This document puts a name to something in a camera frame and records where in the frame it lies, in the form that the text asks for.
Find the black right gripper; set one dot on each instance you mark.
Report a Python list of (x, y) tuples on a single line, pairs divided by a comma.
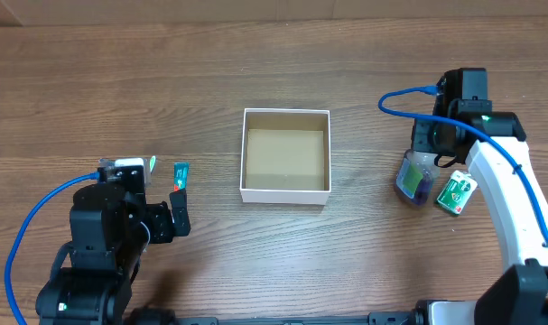
[(424, 129)]

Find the Colgate toothpaste tube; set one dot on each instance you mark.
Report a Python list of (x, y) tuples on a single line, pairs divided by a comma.
[(180, 175)]

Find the green soap bar package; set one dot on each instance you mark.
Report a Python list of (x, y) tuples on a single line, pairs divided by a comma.
[(457, 192)]

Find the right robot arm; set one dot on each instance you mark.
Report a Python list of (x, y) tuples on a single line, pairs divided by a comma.
[(492, 145)]

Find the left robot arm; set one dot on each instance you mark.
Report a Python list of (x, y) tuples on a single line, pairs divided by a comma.
[(90, 287)]

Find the white cardboard box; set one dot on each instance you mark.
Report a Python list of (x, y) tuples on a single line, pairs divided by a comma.
[(285, 156)]

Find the green Colgate toothbrush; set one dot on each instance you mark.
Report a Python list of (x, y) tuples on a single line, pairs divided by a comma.
[(152, 163)]

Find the clear soap pump bottle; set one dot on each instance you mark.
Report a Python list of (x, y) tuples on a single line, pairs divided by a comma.
[(416, 176)]

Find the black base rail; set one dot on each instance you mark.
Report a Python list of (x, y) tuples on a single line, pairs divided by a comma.
[(150, 316)]

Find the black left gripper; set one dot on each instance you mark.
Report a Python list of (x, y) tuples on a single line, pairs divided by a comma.
[(164, 230)]

